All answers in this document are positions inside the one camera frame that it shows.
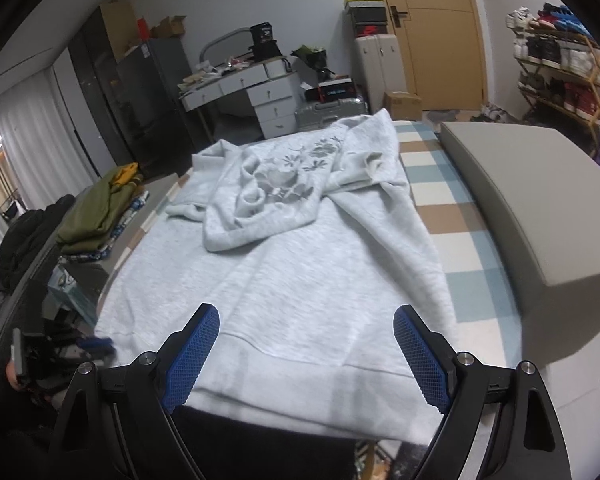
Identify black and red shoe box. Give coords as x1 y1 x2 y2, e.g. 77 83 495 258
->
302 77 358 103

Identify pile of loose shoes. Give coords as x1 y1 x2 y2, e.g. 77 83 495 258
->
472 102 511 123

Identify light grey sweatshirt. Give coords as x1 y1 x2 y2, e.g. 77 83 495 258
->
95 109 461 446

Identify yellow garment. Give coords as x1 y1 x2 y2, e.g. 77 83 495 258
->
111 162 138 188

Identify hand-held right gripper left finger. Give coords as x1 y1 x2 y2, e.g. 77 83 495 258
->
47 302 221 480

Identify open cardboard box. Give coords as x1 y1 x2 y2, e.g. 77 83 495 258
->
151 15 187 38

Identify white desk with drawers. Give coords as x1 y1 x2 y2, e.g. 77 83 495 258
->
180 55 301 141

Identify tall flat cardboard box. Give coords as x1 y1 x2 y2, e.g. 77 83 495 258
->
99 0 138 63

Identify person's left hand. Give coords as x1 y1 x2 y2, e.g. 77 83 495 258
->
6 361 30 392

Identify white sheer curtain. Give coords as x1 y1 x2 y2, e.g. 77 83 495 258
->
0 57 101 261

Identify white suitcase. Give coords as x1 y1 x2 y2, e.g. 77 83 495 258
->
355 32 406 116

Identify arched grey mirror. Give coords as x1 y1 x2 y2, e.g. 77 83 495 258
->
200 27 253 63

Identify black shoe box stack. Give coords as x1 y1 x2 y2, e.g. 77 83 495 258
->
350 10 388 38

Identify silver suitcase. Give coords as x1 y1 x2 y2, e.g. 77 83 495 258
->
294 99 370 133

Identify green wrapped bouquet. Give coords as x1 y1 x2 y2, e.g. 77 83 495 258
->
291 45 328 81

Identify person's left forearm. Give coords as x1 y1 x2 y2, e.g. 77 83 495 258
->
0 350 48 480

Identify dark glass wardrobe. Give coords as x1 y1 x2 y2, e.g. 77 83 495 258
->
67 7 136 166

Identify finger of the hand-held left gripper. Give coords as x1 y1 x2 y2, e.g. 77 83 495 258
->
77 336 117 361

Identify clutter of small desk things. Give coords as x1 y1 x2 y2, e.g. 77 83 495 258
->
177 55 271 93

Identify pale teal packet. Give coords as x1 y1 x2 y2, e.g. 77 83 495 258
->
47 260 99 328

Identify brown cardboard box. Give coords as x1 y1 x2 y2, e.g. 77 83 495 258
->
384 91 423 122

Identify olive green folded clothes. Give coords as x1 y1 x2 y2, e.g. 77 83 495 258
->
56 162 146 256

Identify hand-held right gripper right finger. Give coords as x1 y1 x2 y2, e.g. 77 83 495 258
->
392 304 573 480

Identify tan wooden door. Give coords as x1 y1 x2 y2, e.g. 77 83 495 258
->
367 0 491 113

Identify black jacket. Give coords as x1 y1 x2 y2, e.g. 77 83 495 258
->
0 194 76 291

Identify checked bed sheet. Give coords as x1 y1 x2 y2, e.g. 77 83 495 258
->
95 120 528 361

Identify dark grey refrigerator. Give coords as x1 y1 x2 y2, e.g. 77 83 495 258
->
115 37 196 166

